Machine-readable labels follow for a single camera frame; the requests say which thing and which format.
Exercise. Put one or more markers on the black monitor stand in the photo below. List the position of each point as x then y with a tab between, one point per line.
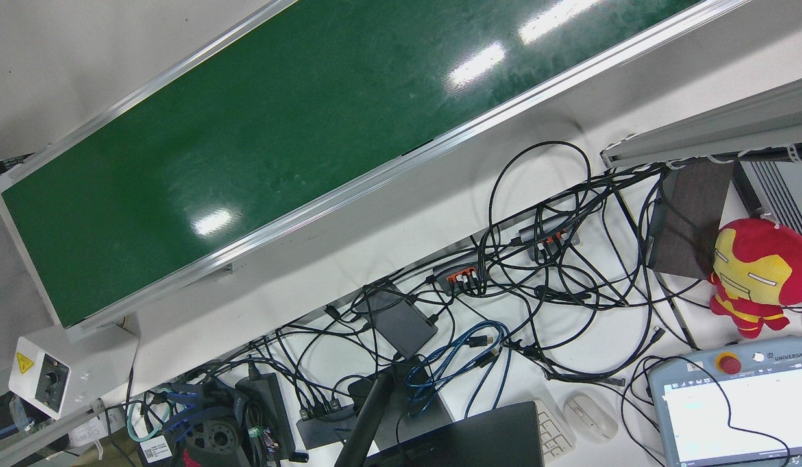
372	415

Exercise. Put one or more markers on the black flat power brick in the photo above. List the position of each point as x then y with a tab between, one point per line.
401	321

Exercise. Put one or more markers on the green conveyor belt, aluminium frame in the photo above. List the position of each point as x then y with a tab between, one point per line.
278	149

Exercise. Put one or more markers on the black power adapter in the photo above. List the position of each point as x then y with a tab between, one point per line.
261	408

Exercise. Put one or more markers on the black docking hub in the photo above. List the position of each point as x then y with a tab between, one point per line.
323	428

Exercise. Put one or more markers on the white control box, warning sticker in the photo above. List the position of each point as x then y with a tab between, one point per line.
70	363

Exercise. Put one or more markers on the white computer mouse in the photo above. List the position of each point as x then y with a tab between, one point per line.
590	418

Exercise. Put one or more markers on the aluminium profile post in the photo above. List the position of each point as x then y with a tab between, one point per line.
719	126

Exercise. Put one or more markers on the black device with round flange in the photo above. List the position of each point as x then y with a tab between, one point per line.
213	434

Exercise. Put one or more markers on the red yellow plush toy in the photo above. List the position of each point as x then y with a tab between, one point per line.
758	272

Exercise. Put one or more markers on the grey USB hub, orange ports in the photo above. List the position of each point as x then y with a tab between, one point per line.
456	269
550	233

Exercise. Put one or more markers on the black monitor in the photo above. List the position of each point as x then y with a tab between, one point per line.
479	441

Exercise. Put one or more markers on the dark brown box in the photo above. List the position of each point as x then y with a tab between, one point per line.
693	214

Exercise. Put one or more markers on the grey finned metal box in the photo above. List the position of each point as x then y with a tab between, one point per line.
780	191

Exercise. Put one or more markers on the grey robot teach pendant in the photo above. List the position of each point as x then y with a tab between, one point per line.
725	408

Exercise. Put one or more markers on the white keyboard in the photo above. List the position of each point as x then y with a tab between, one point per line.
555	434

